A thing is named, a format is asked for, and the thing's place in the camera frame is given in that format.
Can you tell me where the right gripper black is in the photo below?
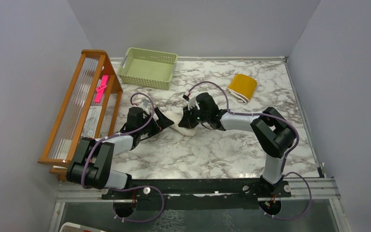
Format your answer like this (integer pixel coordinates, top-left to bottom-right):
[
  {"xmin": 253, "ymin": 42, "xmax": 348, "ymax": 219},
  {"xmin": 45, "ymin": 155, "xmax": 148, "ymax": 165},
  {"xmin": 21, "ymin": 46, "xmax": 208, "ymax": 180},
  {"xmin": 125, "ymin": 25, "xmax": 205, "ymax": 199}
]
[{"xmin": 178, "ymin": 104, "xmax": 209, "ymax": 130}]

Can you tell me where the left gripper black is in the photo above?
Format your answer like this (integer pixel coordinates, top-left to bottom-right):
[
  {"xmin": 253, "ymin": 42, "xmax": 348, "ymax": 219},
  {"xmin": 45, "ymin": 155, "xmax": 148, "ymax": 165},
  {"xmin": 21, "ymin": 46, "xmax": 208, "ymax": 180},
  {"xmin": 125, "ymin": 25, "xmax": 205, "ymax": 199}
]
[{"xmin": 138, "ymin": 107, "xmax": 174, "ymax": 137}]

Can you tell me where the white towel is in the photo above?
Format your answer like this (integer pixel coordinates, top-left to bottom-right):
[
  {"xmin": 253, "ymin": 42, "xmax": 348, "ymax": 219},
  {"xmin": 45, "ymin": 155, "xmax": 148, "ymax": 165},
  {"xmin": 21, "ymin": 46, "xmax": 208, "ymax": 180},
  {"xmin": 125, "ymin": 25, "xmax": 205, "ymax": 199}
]
[{"xmin": 168, "ymin": 110, "xmax": 199, "ymax": 137}]

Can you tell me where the green plastic basket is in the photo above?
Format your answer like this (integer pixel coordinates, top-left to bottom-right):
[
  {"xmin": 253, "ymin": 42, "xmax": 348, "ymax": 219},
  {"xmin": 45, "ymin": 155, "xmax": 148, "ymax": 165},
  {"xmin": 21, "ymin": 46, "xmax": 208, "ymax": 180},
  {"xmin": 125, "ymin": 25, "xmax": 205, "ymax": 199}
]
[{"xmin": 117, "ymin": 47, "xmax": 178, "ymax": 90}]

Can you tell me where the yellow towel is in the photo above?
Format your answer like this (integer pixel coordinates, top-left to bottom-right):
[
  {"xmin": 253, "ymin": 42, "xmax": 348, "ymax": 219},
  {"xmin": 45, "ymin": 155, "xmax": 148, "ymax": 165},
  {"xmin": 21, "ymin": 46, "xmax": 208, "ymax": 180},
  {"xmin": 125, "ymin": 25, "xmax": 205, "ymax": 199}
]
[{"xmin": 227, "ymin": 74, "xmax": 257, "ymax": 104}]

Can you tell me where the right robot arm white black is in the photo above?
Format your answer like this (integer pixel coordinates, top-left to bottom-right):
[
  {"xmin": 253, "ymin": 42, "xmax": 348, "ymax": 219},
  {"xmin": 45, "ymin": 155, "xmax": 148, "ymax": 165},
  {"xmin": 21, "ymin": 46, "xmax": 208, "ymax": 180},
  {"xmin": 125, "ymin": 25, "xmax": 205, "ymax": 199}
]
[{"xmin": 178, "ymin": 92, "xmax": 299, "ymax": 197}]

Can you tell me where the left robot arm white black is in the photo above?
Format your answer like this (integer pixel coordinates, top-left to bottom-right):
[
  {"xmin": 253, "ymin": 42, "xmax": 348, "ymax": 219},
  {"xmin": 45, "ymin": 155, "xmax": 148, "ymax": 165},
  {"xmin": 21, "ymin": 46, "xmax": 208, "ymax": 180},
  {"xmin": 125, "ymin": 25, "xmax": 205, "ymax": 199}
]
[{"xmin": 66, "ymin": 107, "xmax": 174, "ymax": 199}]

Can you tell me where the pink plastic clip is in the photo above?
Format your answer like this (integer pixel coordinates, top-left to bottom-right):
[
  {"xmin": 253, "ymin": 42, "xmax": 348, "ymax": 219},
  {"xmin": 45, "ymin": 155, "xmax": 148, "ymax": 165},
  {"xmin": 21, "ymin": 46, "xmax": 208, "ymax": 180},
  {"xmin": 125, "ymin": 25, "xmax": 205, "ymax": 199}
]
[{"xmin": 93, "ymin": 75, "xmax": 109, "ymax": 103}]

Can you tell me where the wooden rack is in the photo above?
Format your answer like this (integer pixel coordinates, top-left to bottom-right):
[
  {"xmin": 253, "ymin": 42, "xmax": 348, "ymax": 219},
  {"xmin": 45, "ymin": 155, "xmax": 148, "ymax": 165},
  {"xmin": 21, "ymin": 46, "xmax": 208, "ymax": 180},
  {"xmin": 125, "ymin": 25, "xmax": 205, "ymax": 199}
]
[{"xmin": 38, "ymin": 49, "xmax": 123, "ymax": 181}]

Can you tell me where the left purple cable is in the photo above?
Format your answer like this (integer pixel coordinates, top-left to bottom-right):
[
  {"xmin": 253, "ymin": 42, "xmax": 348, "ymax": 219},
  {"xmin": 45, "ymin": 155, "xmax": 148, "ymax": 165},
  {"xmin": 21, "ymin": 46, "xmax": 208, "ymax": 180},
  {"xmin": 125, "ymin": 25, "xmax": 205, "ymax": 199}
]
[{"xmin": 81, "ymin": 92, "xmax": 165, "ymax": 223}]

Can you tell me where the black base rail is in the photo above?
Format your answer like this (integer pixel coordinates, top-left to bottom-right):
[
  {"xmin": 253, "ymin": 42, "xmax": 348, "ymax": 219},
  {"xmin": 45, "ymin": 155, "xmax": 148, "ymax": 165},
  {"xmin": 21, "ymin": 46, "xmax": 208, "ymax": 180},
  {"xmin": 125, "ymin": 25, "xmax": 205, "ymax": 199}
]
[{"xmin": 101, "ymin": 178, "xmax": 291, "ymax": 211}]

